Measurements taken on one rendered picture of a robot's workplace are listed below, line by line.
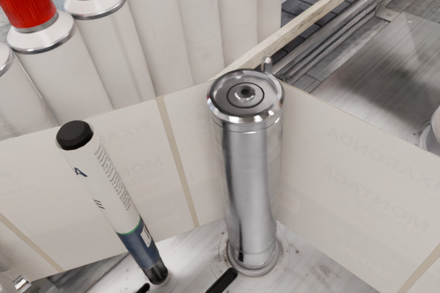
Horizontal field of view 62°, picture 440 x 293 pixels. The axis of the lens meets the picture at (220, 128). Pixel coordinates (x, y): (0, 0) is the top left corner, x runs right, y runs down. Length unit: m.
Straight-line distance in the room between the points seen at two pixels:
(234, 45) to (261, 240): 0.25
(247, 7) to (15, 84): 0.25
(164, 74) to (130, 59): 0.06
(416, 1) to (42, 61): 0.61
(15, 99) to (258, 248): 0.21
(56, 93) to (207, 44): 0.17
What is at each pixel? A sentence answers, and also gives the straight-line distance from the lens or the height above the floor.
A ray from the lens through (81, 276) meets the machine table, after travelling 0.42.
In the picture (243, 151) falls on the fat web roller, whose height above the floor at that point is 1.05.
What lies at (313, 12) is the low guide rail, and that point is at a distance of 0.52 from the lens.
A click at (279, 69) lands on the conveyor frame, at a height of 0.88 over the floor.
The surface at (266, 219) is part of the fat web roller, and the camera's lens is 0.25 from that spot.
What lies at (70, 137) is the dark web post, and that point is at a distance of 0.18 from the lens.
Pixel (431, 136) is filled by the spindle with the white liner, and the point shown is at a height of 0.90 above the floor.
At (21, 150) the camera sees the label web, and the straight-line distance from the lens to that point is 0.21.
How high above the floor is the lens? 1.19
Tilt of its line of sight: 49 degrees down
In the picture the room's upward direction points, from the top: 8 degrees counter-clockwise
